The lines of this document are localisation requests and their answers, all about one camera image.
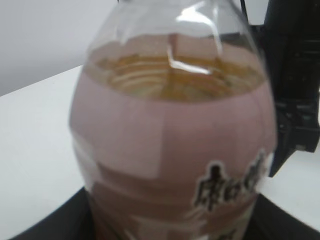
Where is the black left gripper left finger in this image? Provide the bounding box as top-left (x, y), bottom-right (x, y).
top-left (12, 188), bottom-right (96, 240)

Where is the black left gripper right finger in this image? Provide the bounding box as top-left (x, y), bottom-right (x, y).
top-left (246, 195), bottom-right (320, 240)

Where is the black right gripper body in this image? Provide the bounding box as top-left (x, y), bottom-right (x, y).
top-left (251, 0), bottom-right (320, 176)

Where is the pink oolong tea bottle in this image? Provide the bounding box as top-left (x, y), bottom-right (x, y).
top-left (70, 0), bottom-right (277, 240)

